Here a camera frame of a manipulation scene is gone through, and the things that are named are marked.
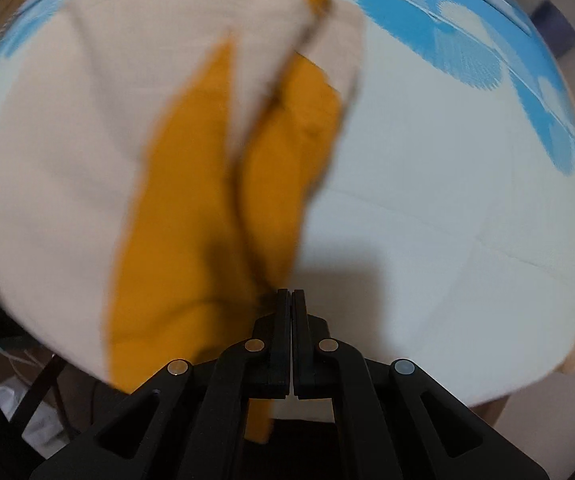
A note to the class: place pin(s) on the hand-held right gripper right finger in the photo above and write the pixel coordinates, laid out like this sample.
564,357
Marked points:
301,340

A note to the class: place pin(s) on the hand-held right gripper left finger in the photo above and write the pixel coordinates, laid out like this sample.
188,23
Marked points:
281,340

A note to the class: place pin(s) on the beige and mustard hooded jacket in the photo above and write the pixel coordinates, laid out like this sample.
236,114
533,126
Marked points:
117,160

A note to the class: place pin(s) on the blue and white printed bedsheet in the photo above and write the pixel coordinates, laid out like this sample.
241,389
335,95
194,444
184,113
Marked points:
442,210

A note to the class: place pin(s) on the purple box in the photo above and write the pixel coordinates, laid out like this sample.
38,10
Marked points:
553,27

